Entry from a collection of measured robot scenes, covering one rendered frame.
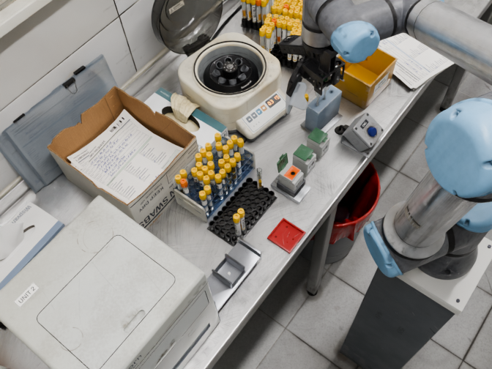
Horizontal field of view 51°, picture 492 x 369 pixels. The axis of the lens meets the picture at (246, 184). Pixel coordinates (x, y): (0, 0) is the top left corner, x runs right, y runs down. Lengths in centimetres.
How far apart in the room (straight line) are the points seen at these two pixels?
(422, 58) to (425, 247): 79
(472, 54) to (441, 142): 22
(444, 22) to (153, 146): 78
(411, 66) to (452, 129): 96
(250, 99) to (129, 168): 36
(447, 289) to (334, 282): 98
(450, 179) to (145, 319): 53
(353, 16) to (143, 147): 66
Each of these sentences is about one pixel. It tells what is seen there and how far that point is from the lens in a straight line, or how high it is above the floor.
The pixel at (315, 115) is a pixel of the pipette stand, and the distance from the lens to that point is 137.
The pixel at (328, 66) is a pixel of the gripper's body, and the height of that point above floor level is 122.
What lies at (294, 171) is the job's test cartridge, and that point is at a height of 95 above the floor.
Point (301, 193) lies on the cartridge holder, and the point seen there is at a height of 89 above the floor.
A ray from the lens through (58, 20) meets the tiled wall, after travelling 130.
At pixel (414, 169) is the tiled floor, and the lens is 250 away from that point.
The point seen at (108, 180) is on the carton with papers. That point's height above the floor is 94.
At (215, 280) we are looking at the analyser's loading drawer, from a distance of 119.
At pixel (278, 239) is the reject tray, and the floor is 88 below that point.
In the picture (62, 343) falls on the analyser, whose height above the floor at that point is 117.
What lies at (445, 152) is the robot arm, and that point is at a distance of 70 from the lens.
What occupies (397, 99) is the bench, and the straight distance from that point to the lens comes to 155.
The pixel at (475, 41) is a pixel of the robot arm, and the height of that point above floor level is 145.
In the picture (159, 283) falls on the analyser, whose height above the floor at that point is 117.
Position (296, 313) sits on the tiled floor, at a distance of 212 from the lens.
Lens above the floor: 202
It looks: 59 degrees down
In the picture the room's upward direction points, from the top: 5 degrees counter-clockwise
